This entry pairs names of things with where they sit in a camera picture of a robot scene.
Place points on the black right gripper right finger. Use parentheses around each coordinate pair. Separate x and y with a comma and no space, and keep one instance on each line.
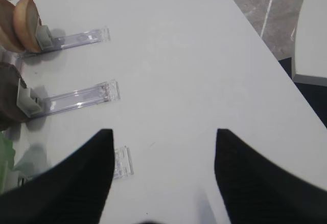
(255,190)

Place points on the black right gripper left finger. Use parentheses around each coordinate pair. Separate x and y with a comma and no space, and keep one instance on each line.
(74,191)

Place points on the clear acrylic lettuce rack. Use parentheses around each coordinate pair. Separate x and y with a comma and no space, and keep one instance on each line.
(34,162)

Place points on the green lettuce leaf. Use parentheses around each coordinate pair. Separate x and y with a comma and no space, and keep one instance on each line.
(7,158)

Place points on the dark brown meat patty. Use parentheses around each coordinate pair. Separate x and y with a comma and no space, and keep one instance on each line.
(11,114)

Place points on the clear acrylic bread rack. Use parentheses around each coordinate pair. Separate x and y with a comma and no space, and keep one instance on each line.
(68,42)

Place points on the rear bread slice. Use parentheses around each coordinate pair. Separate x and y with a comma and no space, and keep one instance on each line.
(9,40)

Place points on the clear acrylic patty rack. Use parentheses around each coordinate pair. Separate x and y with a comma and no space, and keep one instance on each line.
(34,106)

